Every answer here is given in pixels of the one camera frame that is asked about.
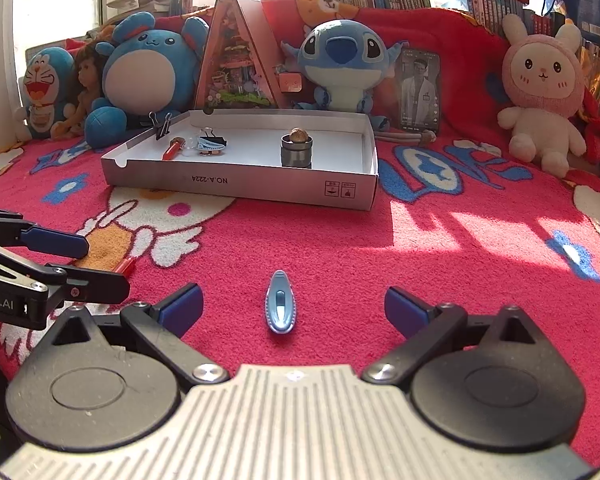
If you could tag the red tapered plastic piece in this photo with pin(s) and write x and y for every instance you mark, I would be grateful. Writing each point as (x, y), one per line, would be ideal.
(126, 266)
(171, 150)

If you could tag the white cardboard box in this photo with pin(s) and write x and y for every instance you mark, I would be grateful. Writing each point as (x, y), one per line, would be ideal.
(260, 180)

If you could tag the round blue mouse plush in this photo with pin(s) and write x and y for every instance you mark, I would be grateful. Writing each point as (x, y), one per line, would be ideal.
(140, 70)

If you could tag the pink triangular miniature house box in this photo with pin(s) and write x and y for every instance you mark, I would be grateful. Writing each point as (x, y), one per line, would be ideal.
(235, 60)

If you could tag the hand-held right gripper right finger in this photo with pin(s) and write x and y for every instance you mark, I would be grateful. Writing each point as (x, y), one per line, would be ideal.
(405, 310)

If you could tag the blue alien plush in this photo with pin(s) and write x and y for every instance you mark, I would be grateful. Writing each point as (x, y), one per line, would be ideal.
(342, 60)

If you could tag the blue white cat plush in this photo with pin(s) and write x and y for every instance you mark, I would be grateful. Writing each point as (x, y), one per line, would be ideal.
(42, 90)

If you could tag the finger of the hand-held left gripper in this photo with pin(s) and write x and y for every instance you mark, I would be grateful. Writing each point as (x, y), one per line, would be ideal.
(95, 285)
(55, 242)

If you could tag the black smartphone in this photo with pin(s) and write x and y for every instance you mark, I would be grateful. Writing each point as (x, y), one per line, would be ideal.
(420, 90)

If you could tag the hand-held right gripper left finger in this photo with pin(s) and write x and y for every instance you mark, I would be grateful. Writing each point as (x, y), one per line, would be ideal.
(182, 307)

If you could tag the light brown round nut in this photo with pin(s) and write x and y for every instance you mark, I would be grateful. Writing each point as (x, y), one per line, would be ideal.
(298, 135)

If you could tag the orange cartoon cushion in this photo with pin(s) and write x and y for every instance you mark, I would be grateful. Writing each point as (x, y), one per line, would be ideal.
(325, 7)

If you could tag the pink printed cartoon blanket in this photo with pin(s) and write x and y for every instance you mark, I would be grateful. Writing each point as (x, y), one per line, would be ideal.
(380, 260)

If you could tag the pink hooded bunny plush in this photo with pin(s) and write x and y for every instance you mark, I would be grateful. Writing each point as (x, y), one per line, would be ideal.
(540, 85)

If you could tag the small pink box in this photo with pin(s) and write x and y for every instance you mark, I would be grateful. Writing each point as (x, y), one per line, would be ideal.
(291, 81)

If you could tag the small black binder clip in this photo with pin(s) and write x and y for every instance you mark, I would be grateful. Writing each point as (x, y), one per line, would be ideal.
(161, 125)

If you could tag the brown haired doll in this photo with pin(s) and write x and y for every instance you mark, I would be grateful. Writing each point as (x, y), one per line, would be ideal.
(87, 85)

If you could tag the clear plastic dome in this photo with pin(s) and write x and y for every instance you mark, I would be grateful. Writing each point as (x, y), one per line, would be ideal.
(194, 142)

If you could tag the large black binder clip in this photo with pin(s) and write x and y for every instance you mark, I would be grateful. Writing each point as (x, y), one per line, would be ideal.
(214, 138)

